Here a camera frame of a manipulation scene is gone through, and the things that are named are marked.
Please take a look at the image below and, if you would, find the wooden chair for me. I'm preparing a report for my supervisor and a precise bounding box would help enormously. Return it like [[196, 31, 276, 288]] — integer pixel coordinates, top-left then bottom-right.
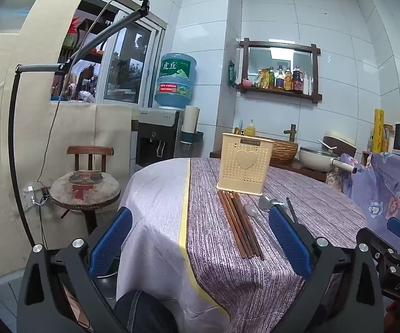
[[66, 146, 115, 236]]

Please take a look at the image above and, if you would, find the person's leg in jeans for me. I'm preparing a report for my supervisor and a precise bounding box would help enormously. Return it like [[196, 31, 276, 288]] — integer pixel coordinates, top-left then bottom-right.
[[113, 289, 179, 333]]

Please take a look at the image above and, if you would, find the green wall ornament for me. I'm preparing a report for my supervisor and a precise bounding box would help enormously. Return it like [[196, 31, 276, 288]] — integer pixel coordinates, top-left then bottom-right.
[[228, 60, 239, 87]]

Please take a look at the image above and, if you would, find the cream perforated utensil holder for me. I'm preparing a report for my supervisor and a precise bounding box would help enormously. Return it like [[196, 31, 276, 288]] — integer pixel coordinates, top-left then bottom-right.
[[216, 132, 275, 196]]

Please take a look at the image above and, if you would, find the round table with purple cloth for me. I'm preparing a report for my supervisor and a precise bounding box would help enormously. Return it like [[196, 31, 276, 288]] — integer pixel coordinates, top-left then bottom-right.
[[116, 157, 369, 333]]

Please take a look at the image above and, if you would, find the thin charging cable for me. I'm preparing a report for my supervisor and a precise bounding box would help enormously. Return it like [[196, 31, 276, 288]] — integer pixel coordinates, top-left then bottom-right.
[[35, 0, 122, 184]]

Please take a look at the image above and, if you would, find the bronze faucet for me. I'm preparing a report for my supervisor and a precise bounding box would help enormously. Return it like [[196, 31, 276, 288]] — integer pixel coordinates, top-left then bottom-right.
[[283, 123, 300, 143]]

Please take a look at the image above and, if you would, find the wooden wall shelf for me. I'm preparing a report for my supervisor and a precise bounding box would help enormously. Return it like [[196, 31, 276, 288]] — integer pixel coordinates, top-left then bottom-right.
[[235, 38, 323, 104]]

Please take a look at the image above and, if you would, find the white rice cooker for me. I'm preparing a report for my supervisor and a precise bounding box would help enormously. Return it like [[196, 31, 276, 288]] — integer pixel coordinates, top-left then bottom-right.
[[323, 130, 357, 157]]

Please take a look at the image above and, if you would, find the sliding window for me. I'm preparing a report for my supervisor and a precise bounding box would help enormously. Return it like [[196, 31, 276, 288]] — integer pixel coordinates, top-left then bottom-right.
[[49, 0, 168, 109]]

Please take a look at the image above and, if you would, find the purple floral cloth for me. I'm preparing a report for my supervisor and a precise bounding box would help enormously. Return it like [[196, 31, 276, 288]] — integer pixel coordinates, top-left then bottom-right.
[[340, 151, 400, 258]]

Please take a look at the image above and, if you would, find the white pot with glass lid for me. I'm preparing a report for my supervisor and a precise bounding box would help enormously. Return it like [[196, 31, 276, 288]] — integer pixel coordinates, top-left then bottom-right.
[[298, 146, 357, 175]]

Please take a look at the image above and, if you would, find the yellow wrap roll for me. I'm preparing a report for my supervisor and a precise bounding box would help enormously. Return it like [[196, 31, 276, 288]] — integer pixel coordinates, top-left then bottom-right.
[[374, 108, 384, 153]]

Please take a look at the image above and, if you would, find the blue water bottle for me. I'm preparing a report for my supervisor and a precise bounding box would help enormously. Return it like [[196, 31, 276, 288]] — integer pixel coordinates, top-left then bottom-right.
[[154, 53, 198, 109]]

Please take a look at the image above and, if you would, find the yellow seasoning packet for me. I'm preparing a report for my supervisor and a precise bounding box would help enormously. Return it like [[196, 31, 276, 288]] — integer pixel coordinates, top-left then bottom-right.
[[254, 69, 270, 89]]

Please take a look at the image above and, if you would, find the wicker basket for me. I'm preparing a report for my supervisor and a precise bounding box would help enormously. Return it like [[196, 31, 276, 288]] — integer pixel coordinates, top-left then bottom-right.
[[255, 138, 298, 162]]

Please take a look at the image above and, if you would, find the black chopstick with gold band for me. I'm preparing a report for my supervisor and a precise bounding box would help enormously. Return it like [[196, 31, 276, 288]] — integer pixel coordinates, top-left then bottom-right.
[[285, 197, 298, 225]]

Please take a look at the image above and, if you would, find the brown wooden chopstick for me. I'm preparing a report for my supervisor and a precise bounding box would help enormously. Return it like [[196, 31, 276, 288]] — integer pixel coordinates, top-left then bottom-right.
[[227, 191, 255, 259], [235, 191, 265, 261], [231, 191, 260, 259], [223, 191, 251, 259], [220, 191, 246, 259]]

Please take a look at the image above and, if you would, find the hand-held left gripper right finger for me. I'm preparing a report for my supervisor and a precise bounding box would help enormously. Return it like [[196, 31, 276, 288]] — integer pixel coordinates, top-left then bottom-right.
[[269, 205, 384, 333]]

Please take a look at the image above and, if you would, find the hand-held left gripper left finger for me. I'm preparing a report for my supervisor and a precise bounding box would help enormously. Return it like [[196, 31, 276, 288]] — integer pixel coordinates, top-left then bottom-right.
[[17, 207, 133, 333]]

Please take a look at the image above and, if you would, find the white power strip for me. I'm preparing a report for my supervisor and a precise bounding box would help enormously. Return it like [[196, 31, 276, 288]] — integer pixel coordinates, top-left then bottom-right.
[[22, 185, 51, 208]]

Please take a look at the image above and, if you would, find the water dispenser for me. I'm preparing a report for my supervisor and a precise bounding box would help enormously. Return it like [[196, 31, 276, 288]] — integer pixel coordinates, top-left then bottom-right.
[[136, 107, 185, 168]]

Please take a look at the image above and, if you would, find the tall dark sauce bottle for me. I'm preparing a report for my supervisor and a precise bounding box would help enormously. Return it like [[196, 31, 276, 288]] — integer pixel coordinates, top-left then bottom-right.
[[292, 65, 304, 94]]

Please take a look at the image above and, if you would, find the paper towel roll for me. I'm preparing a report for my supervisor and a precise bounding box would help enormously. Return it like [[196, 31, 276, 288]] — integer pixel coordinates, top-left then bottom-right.
[[183, 105, 201, 134]]

